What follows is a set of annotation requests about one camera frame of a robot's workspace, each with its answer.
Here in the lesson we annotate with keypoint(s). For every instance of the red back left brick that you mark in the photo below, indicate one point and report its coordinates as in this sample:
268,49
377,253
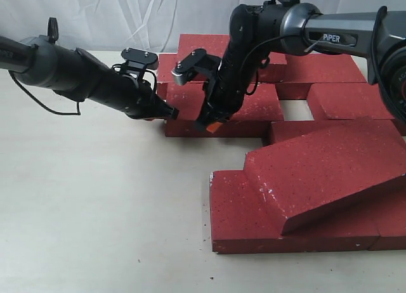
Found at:
167,61

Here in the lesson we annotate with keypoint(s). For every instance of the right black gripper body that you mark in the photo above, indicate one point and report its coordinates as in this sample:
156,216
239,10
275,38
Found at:
228,85

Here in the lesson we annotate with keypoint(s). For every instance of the red middle right brick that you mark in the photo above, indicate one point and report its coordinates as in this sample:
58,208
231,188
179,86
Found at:
347,101

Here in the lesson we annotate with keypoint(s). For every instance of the red front left brick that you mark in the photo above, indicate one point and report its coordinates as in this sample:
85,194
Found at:
240,224

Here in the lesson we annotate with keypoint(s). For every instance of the red top stacked brick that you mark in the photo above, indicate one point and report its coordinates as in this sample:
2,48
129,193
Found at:
214,44

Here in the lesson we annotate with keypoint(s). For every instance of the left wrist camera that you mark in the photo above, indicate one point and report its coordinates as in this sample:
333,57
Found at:
140,59

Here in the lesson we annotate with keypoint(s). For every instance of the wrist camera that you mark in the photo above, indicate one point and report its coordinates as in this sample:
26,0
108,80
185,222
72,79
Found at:
140,59
188,68

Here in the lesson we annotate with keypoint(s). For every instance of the white backdrop curtain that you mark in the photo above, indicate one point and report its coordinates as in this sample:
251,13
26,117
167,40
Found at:
113,25

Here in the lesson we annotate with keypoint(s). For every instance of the red third row brick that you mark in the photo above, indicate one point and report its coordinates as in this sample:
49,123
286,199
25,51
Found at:
292,129

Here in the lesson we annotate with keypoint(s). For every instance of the red front right brick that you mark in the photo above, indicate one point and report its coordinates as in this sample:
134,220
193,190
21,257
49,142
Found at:
388,214

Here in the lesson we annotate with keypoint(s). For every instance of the red back right brick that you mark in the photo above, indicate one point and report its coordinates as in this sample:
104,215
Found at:
290,77

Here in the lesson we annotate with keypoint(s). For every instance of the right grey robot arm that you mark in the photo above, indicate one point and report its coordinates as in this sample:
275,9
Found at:
254,33

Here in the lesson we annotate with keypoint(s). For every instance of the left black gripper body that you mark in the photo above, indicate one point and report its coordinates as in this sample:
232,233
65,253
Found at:
136,99

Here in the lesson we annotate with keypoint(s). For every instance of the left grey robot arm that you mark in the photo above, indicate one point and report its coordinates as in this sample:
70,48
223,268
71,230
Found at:
77,75

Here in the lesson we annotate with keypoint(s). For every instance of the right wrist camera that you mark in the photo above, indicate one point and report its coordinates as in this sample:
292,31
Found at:
188,68

